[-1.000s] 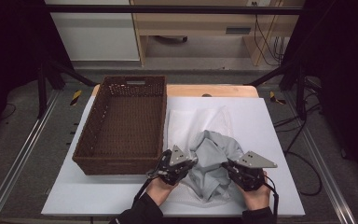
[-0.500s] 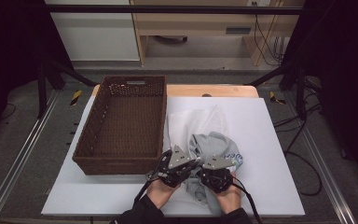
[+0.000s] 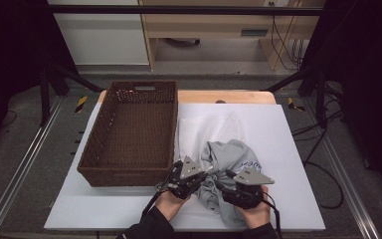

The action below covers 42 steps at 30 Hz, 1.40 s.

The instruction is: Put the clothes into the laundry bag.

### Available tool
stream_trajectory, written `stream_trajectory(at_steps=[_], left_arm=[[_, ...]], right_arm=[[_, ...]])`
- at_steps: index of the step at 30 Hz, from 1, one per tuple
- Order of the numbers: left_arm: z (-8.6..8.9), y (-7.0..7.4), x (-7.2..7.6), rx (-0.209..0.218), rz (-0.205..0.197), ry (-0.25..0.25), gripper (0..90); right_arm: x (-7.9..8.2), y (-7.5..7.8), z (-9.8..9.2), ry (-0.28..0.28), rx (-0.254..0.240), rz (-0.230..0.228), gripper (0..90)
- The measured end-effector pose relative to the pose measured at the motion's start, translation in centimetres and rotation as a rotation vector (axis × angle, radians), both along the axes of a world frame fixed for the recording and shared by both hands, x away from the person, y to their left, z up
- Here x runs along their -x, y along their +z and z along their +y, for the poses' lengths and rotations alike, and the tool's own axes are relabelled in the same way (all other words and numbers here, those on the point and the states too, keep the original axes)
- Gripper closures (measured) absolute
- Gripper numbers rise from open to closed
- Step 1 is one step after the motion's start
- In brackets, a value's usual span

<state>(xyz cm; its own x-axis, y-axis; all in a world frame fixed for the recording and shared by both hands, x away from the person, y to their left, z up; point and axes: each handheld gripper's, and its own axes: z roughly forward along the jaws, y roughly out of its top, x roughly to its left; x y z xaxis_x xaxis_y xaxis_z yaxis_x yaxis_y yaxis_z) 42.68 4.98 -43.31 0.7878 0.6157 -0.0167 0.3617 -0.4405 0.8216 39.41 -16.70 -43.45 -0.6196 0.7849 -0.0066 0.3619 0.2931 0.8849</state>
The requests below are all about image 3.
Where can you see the black horizontal bar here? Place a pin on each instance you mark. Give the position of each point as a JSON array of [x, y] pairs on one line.
[[179, 10]]

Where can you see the black metal stand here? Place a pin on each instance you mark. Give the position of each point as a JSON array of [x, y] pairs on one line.
[[321, 99], [44, 96]]

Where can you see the wooden desk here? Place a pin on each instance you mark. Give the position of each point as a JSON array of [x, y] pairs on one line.
[[209, 25]]

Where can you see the grey garment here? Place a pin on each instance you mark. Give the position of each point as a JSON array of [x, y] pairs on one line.
[[227, 156]]

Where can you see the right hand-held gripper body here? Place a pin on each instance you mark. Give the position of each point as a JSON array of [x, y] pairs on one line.
[[252, 177]]

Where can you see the brown wicker basket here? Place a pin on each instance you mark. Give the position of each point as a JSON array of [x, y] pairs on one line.
[[132, 132]]

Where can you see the person's right hand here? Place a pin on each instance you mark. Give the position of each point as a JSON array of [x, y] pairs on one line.
[[258, 215]]

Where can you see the white mesh laundry bag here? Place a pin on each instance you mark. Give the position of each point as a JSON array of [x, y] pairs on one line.
[[199, 132]]

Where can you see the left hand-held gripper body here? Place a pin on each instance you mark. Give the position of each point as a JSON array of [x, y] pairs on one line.
[[189, 169]]

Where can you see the aluminium rail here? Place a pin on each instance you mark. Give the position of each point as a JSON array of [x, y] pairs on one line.
[[341, 166], [23, 159]]

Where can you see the white board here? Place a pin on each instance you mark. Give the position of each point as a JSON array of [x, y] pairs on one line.
[[278, 139]]

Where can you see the black curtain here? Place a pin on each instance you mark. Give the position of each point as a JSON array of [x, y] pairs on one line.
[[368, 66], [10, 49]]

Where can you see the person's left hand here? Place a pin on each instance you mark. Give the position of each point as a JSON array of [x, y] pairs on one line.
[[172, 205]]

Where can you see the white cabinet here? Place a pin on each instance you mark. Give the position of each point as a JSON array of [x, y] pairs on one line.
[[102, 36]]

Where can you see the yellow black tape mark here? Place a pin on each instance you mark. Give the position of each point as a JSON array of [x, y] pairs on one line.
[[81, 103]]

